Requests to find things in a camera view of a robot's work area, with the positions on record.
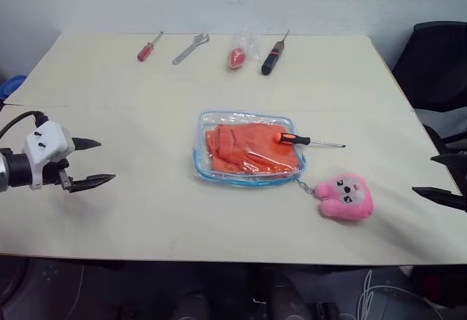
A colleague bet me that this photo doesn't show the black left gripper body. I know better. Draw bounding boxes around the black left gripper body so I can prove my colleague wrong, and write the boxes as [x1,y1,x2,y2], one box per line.
[42,158,74,192]

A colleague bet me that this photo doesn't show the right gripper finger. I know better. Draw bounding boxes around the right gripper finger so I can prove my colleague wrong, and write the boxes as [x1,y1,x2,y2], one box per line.
[430,152,467,170]
[412,186,467,212]

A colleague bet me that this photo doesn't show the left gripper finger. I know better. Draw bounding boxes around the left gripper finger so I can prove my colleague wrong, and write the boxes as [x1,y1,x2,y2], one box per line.
[66,173,117,194]
[71,136,103,152]

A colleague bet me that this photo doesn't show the clear pouch with orange cloth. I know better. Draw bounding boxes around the clear pouch with orange cloth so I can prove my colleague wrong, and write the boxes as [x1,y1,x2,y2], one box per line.
[191,109,308,187]

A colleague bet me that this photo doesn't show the small clear plastic bag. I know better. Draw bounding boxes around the small clear plastic bag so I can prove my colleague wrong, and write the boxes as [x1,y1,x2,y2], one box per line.
[225,29,261,71]

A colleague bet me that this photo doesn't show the black office chair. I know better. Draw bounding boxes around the black office chair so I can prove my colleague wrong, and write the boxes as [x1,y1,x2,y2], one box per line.
[391,20,467,193]

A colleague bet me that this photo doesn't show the blue plastic container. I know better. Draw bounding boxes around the blue plastic container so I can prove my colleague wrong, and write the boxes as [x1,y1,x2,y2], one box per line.
[0,74,28,103]

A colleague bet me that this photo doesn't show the pink plush toy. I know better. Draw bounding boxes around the pink plush toy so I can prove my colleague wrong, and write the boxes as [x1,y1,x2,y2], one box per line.
[314,172,375,222]

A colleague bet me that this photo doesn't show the silver adjustable wrench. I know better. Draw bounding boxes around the silver adjustable wrench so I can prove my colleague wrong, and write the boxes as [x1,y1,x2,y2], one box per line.
[171,33,211,66]

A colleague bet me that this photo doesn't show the orange and black screwdriver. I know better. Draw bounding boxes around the orange and black screwdriver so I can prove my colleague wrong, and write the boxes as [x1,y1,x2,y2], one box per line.
[274,131,347,150]

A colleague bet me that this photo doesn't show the red object in plastic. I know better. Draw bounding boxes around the red object in plastic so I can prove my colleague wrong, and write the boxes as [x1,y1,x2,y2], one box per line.
[226,45,247,71]

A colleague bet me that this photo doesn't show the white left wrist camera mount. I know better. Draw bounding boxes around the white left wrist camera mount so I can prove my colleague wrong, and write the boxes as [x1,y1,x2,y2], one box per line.
[21,120,76,191]

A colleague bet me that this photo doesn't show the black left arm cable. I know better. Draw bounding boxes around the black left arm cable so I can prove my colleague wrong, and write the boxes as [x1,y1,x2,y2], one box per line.
[0,111,50,139]

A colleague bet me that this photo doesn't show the red handled screwdriver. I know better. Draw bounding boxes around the red handled screwdriver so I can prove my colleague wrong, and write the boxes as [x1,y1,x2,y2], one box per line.
[136,31,164,63]

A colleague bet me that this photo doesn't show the metal keychain chain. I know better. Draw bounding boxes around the metal keychain chain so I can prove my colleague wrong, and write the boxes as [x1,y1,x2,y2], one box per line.
[294,178,318,195]

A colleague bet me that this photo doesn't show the black handled screwdriver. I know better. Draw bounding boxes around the black handled screwdriver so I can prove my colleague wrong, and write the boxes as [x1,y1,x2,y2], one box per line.
[260,28,291,77]

